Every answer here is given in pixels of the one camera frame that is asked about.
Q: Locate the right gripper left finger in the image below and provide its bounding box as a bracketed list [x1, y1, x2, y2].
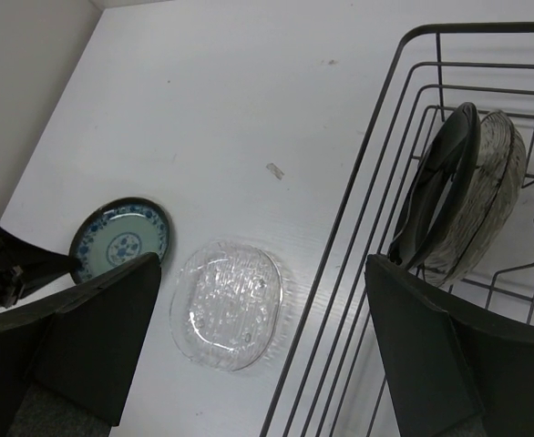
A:
[0, 253, 161, 436]

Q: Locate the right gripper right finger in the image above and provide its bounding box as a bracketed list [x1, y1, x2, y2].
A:
[365, 255, 534, 436]

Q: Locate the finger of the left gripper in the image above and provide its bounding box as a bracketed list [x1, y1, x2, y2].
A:
[0, 227, 80, 309]

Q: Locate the blue patterned round plate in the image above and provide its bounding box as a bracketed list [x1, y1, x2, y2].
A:
[69, 197, 173, 284]

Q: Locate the black round plate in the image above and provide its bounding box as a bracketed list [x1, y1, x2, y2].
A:
[387, 102, 480, 269]

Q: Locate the smoky glass square plate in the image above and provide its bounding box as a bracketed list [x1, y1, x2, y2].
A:
[423, 110, 527, 287]

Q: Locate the clear glass square plate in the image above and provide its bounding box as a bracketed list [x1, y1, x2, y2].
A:
[169, 240, 283, 372]

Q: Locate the grey wire dish rack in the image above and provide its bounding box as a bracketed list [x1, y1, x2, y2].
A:
[261, 22, 534, 436]

